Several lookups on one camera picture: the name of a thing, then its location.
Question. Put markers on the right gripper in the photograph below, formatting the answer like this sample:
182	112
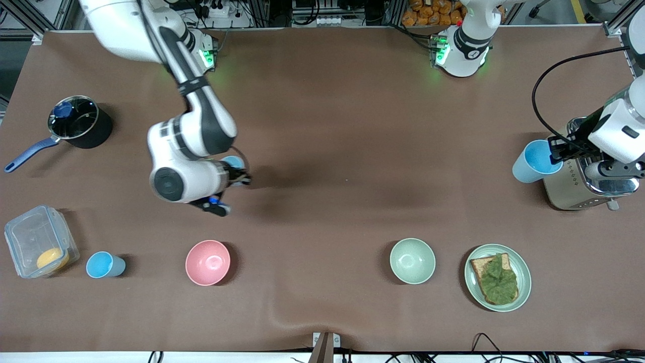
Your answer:
236	177

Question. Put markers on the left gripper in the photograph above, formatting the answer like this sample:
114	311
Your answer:
576	144

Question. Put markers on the blue cup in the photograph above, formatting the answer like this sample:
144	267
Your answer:
233	161
531	164
103	265

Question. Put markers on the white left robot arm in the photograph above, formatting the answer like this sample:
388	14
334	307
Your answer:
463	50

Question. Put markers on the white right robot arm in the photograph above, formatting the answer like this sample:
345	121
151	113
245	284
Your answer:
201	121

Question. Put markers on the beige chrome toaster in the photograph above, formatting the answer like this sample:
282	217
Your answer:
564	191

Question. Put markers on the pink bowl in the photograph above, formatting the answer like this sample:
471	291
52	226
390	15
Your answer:
207	262

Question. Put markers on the pale green plate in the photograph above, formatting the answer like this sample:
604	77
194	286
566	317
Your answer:
524	275

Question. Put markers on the green lettuce leaf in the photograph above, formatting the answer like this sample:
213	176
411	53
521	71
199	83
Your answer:
500	282

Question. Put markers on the bread slice under lettuce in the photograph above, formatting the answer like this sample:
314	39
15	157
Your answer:
477	269

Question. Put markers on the white power strip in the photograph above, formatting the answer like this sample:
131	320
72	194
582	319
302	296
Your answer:
216	10
328	21

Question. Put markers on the glass lid with blue knob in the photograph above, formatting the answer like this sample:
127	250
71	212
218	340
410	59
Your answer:
63	109

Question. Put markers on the pale green bowl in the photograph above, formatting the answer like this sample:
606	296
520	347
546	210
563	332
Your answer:
412	261

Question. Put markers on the bag of orange items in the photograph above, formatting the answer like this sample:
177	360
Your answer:
433	12

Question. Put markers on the yellow round food item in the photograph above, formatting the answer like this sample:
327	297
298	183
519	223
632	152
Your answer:
53	258

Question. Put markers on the clear plastic container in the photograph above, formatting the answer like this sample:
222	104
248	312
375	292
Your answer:
30	237

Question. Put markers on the metal table edge bracket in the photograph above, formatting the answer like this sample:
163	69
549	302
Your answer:
326	345

